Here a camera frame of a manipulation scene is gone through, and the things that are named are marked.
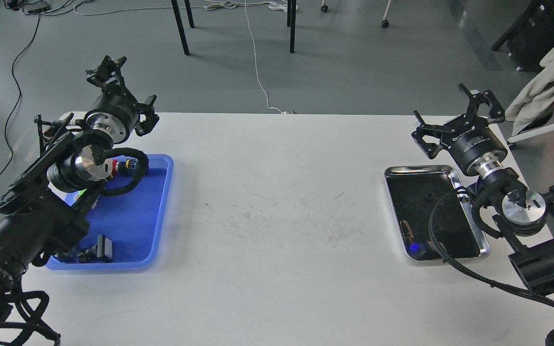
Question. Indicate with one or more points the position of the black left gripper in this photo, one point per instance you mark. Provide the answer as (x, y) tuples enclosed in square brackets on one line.
[(112, 112)]

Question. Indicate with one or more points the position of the black table leg right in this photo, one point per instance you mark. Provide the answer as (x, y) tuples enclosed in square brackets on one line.
[(291, 9)]

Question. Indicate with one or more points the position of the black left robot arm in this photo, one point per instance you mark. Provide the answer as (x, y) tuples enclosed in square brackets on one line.
[(44, 210)]

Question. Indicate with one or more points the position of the shiny metal tray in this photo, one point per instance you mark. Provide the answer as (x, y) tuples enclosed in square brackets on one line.
[(414, 191)]

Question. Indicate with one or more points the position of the black table leg left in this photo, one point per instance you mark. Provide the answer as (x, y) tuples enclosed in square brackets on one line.
[(179, 22)]

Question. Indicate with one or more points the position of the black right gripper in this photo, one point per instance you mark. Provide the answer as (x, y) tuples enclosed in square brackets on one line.
[(474, 144)]

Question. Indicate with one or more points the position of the black table leg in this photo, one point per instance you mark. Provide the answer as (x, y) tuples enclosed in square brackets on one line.
[(179, 22), (291, 9)]

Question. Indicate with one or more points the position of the red push button switch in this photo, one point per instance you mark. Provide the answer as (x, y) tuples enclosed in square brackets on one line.
[(126, 167)]

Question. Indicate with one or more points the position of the black square button switch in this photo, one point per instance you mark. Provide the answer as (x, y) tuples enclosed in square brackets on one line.
[(102, 250)]

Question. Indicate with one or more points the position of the blue plastic tray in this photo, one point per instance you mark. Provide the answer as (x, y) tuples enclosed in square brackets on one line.
[(132, 221)]

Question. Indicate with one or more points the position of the beige cloth on chair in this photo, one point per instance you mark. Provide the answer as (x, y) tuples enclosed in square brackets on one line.
[(534, 104)]

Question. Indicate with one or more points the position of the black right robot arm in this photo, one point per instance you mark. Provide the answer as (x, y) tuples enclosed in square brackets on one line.
[(501, 205)]

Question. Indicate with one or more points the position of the black cabinet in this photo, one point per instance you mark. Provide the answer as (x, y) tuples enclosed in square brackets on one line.
[(531, 36)]

